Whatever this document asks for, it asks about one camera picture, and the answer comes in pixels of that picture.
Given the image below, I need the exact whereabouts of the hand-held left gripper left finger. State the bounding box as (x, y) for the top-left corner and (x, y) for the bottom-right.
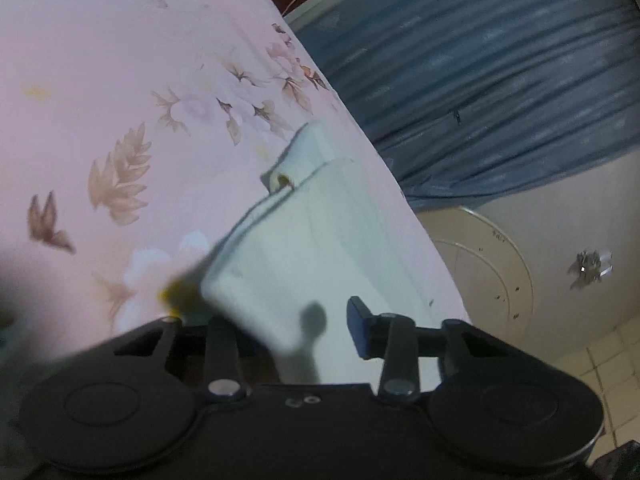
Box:
(112, 316), (247, 402)

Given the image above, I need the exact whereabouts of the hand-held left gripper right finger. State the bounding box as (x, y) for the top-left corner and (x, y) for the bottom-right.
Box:
(346, 296), (506, 404)

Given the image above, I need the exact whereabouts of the pale white knit sweater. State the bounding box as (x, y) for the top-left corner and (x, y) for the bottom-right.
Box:
(200, 121), (441, 386)

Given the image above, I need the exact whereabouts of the pink floral bedsheet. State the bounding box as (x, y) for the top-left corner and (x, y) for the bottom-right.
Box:
(0, 0), (473, 361)

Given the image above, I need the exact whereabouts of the wide blue curtain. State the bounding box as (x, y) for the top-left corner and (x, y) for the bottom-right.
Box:
(292, 0), (640, 212)

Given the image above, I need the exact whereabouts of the glass wall lamp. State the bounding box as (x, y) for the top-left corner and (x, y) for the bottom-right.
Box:
(567, 247), (615, 291)

